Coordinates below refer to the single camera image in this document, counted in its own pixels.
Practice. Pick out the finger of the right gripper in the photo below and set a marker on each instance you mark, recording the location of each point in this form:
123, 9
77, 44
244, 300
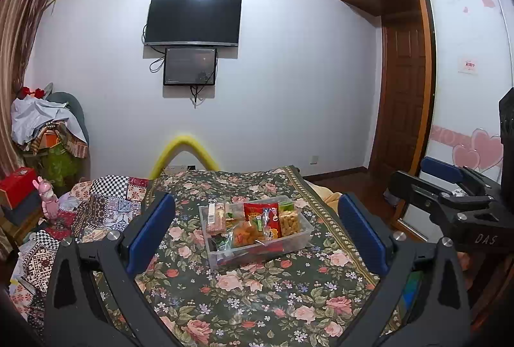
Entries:
469, 180
425, 196

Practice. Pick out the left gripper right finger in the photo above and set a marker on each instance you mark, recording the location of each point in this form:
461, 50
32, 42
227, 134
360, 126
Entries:
420, 299

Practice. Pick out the green cat ear snack bag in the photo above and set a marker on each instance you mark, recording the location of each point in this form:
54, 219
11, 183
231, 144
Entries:
221, 242

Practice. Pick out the floral green bedspread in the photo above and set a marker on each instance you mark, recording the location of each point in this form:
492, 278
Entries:
305, 298

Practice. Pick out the patchwork checkered quilt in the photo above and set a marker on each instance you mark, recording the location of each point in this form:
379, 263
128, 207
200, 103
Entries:
104, 204

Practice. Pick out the beige yellow blanket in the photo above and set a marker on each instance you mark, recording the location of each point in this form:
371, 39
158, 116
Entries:
329, 197

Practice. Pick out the pink plush toy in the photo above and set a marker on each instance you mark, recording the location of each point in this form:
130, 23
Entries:
49, 200

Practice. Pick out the brown wooden door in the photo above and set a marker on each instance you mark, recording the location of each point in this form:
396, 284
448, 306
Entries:
402, 92

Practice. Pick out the red box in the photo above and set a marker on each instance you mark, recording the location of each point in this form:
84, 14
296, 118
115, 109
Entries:
15, 187

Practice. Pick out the peanut snack bag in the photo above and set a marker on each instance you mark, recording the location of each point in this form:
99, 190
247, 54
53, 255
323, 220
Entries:
289, 223

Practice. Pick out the green snack packet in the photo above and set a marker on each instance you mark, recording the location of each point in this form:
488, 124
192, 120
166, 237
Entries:
286, 206

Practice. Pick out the white sliding wardrobe door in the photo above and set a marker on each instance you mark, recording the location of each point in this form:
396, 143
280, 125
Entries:
473, 43

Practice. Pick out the barcode biscuit box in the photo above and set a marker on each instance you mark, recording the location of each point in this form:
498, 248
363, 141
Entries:
216, 219

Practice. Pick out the red snack bag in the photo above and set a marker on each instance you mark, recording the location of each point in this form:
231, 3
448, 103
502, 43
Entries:
265, 217

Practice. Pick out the clear plastic storage bin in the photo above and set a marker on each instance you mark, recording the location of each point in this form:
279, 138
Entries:
257, 252

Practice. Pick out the orange fried snack bag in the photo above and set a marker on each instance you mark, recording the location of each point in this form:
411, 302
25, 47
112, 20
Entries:
247, 234

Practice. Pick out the pile of clothes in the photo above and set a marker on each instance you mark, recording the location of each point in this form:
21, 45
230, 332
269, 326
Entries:
49, 129

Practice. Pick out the striped brown curtain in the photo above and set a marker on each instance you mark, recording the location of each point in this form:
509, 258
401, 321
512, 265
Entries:
19, 24

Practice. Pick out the wall power socket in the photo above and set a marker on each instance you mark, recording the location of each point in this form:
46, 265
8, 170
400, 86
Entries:
314, 159

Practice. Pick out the small wall monitor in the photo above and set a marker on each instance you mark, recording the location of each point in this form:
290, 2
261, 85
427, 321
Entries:
190, 67

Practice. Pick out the large wall television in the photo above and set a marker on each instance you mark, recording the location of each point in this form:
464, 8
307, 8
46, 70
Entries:
193, 22

